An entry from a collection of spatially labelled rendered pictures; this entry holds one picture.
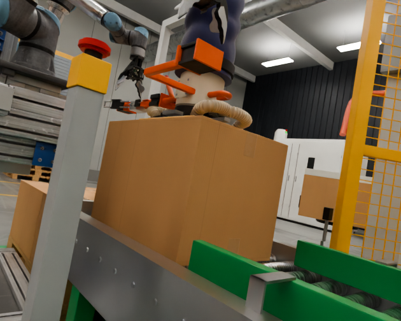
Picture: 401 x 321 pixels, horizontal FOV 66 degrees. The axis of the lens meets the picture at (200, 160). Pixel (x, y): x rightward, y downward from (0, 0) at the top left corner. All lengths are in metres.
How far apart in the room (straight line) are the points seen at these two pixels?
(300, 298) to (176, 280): 0.22
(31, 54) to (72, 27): 10.77
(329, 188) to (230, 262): 2.14
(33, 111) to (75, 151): 0.53
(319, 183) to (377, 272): 1.80
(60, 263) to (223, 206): 0.44
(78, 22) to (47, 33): 10.85
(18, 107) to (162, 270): 0.78
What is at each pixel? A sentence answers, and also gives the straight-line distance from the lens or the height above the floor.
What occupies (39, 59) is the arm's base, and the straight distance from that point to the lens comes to 1.25.
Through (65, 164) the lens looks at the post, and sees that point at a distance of 0.70.
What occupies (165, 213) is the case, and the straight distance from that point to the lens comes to 0.89.
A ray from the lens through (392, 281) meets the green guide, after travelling 1.01.
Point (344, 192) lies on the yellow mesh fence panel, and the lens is 1.23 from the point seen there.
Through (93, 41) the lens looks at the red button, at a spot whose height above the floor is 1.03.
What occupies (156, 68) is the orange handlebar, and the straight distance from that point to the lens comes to 0.96.
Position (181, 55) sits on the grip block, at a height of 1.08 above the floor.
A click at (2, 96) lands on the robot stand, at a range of 1.09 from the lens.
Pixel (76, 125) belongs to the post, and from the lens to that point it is 0.71.
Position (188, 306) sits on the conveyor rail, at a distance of 0.61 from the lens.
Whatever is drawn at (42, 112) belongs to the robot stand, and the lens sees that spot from 1.23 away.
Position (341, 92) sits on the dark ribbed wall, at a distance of 13.34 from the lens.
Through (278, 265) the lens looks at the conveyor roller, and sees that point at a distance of 1.12.
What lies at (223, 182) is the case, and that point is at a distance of 0.89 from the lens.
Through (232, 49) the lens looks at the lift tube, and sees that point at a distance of 1.21.
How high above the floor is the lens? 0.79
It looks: 3 degrees up
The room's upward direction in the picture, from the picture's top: 10 degrees clockwise
